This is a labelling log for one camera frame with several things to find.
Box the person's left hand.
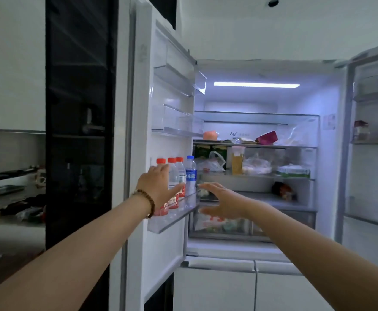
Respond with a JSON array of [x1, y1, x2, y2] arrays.
[[136, 164, 185, 211]]

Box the person's right hand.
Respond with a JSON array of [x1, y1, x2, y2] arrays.
[[197, 182, 255, 221]]

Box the person's right forearm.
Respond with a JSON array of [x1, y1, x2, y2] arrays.
[[247, 201, 378, 311]]

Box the person's left forearm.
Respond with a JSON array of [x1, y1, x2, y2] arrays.
[[0, 195, 151, 311]]

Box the red cap drink bottle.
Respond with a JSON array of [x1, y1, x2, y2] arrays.
[[175, 157, 187, 199], [167, 157, 180, 210], [153, 158, 170, 217]]

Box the small clear food container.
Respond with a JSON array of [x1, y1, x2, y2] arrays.
[[198, 188, 219, 202]]

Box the blue cap water bottle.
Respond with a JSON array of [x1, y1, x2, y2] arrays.
[[186, 155, 197, 195]]

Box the clear door bin with bottles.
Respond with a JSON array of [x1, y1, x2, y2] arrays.
[[147, 189, 200, 234]]

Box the white plastic bag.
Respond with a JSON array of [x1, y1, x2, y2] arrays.
[[196, 151, 227, 173]]

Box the clear crisper drawer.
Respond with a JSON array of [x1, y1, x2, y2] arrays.
[[188, 206, 316, 242]]

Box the green food box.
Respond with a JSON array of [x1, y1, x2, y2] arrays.
[[194, 145, 228, 160]]

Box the yellow juice bottle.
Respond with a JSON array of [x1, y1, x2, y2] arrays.
[[231, 146, 244, 175]]

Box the clear bag of food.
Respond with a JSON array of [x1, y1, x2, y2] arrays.
[[242, 154, 272, 175]]

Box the empty clear door bin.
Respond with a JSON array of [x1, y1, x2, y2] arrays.
[[152, 103, 206, 138], [153, 21, 207, 96]]

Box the white refrigerator door with bottles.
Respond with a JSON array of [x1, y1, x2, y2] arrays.
[[109, 0, 207, 311]]

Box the dark red snack packet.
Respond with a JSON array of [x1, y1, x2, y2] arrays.
[[271, 181, 296, 201]]

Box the white freezer drawer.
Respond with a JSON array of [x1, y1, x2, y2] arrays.
[[173, 256, 257, 311], [255, 260, 336, 311]]

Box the green and white packet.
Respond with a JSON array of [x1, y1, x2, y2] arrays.
[[274, 164, 311, 179]]

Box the magenta food packet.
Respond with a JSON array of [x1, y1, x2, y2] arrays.
[[255, 131, 279, 146]]

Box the black glass cabinet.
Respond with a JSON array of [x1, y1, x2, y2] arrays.
[[45, 0, 119, 311]]

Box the clear crumpled plastic bag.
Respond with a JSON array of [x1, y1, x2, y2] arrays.
[[278, 121, 317, 147]]

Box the white refrigerator body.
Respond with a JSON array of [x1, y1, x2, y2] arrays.
[[173, 58, 351, 311]]

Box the refrigerator strip light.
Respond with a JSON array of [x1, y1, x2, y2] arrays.
[[214, 81, 300, 89]]

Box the clutter of kitchen utensils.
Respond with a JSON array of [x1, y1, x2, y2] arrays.
[[0, 194, 46, 224]]

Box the white refrigerator door with jar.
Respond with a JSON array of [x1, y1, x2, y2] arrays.
[[335, 40, 378, 276]]

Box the small brown lid jar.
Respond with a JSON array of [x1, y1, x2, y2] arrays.
[[353, 120, 370, 141]]

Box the dark flat tray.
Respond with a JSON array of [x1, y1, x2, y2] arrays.
[[0, 184, 26, 197]]

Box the brown wooden bead bracelet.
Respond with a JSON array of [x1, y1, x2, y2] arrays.
[[131, 189, 156, 219]]

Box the white wall cabinet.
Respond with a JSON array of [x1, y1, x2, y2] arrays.
[[0, 0, 46, 133]]

